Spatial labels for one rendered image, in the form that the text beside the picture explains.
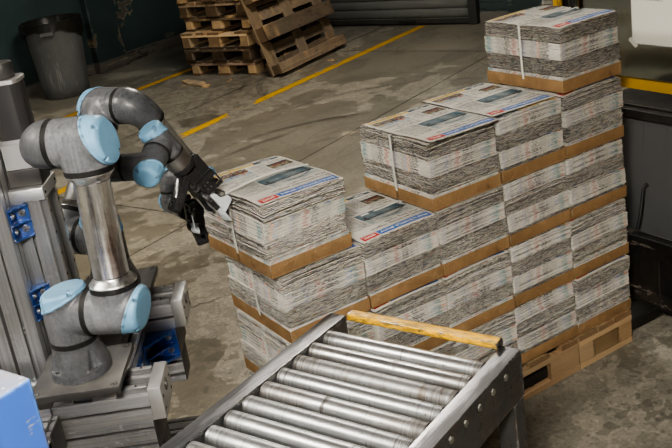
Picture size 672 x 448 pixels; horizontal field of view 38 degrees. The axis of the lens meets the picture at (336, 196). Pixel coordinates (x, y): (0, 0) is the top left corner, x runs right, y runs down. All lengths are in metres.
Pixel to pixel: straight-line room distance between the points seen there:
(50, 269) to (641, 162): 2.48
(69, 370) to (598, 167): 1.98
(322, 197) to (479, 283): 0.73
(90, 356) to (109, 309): 0.17
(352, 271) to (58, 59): 7.13
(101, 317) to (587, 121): 1.85
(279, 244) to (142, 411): 0.61
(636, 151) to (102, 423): 2.50
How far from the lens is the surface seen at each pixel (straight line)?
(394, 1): 10.74
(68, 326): 2.42
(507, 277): 3.33
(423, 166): 3.02
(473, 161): 3.12
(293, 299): 2.82
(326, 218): 2.80
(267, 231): 2.70
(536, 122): 3.28
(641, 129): 4.10
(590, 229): 3.58
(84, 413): 2.53
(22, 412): 0.94
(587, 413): 3.53
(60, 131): 2.26
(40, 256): 2.65
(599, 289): 3.72
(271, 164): 3.00
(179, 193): 2.75
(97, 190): 2.28
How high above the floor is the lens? 1.96
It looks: 20 degrees down
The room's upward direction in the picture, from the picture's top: 9 degrees counter-clockwise
